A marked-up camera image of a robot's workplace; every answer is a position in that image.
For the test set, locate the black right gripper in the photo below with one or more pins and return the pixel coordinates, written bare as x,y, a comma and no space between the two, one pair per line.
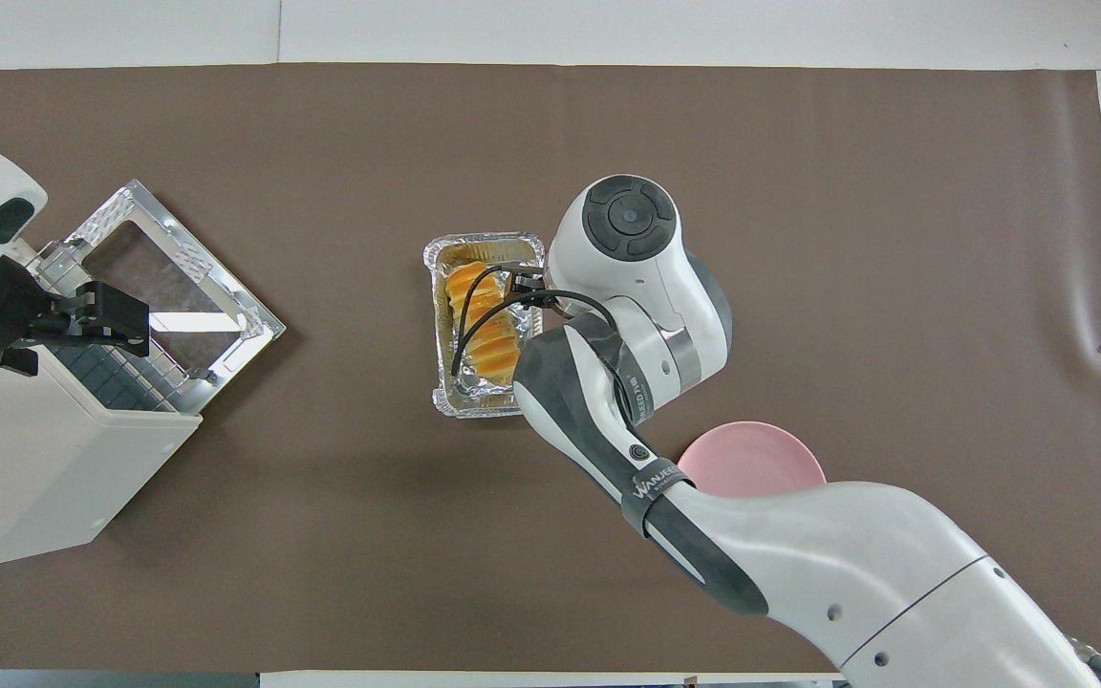
540,290

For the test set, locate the brown table mat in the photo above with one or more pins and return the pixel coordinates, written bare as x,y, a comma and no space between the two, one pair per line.
369,535

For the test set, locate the golden bread loaf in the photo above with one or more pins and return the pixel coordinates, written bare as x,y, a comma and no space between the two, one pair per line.
498,339

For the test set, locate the glass oven door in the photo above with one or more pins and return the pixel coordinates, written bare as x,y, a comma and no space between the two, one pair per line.
245,320

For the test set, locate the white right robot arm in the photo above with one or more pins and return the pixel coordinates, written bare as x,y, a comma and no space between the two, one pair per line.
799,554

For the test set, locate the cream toaster oven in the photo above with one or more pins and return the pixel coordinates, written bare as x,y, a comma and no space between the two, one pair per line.
25,459

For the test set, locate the pink round plate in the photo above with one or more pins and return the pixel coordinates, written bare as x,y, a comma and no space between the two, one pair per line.
751,459

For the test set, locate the aluminium foil tray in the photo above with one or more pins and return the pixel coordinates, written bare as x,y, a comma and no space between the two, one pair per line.
445,392

